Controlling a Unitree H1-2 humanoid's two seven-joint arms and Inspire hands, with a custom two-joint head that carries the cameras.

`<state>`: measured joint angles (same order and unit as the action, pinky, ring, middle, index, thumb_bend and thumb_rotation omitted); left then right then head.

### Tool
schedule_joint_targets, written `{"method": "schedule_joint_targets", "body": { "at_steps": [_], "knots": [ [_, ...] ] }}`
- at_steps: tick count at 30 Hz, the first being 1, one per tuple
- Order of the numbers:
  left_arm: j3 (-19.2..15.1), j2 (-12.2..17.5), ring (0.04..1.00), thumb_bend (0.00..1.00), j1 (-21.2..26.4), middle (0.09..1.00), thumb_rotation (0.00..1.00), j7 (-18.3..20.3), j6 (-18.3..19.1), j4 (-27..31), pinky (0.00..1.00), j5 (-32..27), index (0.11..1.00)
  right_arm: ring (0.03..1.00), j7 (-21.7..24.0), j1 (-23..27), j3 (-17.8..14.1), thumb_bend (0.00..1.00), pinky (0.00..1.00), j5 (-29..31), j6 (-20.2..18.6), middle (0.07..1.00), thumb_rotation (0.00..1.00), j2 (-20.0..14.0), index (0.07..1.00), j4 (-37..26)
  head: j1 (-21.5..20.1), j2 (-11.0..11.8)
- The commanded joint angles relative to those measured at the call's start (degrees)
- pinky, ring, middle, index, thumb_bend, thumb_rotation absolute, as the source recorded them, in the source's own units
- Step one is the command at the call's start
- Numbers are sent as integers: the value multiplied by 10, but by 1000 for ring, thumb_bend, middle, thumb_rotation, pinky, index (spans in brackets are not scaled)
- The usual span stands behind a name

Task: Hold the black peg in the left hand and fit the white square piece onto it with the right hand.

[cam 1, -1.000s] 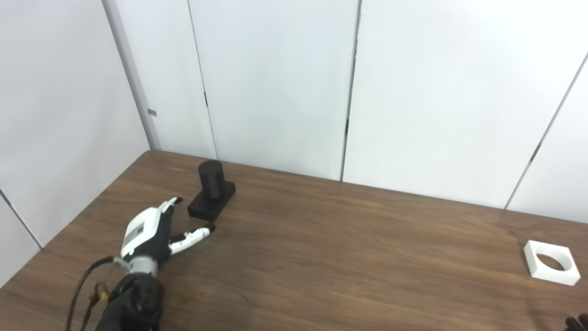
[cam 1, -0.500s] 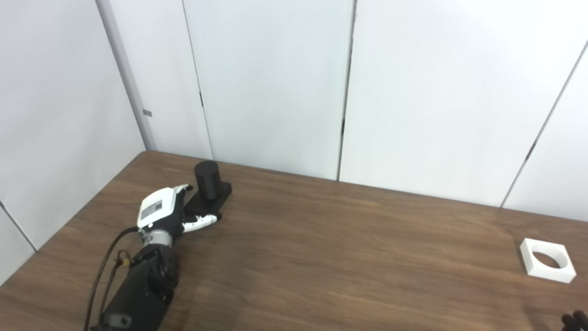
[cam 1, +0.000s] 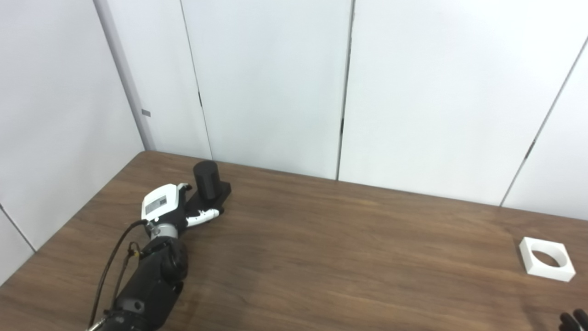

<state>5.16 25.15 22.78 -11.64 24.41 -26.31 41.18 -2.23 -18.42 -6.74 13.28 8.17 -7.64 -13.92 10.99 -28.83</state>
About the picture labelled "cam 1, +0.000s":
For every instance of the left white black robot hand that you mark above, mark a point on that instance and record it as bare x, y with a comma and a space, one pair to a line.
161, 202

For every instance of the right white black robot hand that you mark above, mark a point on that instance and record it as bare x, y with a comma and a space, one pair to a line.
576, 322

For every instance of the white square piece with hole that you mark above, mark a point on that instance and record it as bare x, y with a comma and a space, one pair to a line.
549, 273

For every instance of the black peg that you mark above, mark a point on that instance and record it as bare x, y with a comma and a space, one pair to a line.
206, 181

